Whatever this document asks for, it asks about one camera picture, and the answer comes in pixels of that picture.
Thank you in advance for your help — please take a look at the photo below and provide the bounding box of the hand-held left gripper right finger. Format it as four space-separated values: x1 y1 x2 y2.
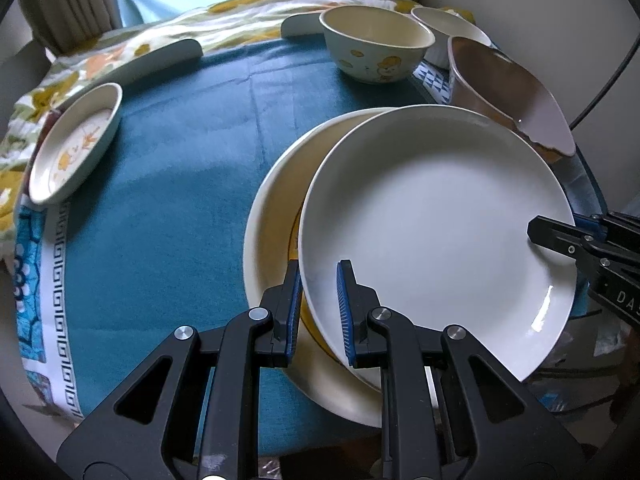
336 260 586 480

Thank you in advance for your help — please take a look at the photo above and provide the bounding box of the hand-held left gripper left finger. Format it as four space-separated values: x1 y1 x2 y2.
56 260 303 480

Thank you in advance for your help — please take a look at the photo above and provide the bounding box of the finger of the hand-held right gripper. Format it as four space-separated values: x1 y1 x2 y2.
574 211 640 248
527 215 640 273

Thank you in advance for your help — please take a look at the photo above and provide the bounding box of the cream plate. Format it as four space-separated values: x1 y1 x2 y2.
243 108 396 428

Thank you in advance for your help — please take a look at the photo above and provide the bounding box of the white plate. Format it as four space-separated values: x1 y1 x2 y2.
297 104 577 383

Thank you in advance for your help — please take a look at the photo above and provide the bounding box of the brown bowl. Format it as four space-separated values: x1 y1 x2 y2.
446 35 576 163

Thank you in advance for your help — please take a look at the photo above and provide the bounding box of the white bowl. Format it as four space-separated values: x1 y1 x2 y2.
411 6 493 68

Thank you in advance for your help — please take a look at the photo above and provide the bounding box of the cream bowl with yellow print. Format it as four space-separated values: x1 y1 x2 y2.
319 5 436 86

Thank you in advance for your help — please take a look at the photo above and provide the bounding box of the small plate with yellow print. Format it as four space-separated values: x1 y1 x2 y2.
29 82 124 205

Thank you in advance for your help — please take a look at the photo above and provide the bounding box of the clear plastic bag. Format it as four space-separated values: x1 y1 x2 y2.
525 305 633 413

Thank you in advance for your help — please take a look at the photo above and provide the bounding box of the teal patterned tablecloth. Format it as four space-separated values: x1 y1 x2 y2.
15 35 608 423

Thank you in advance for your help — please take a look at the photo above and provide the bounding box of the grey table edge guard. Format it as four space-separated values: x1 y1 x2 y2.
114 38 203 87
281 12 327 39

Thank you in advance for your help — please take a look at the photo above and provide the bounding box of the floral blanket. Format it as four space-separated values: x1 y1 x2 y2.
0 0 476 261

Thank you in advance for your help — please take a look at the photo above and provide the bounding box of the black cable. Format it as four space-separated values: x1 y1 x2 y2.
567 22 640 132

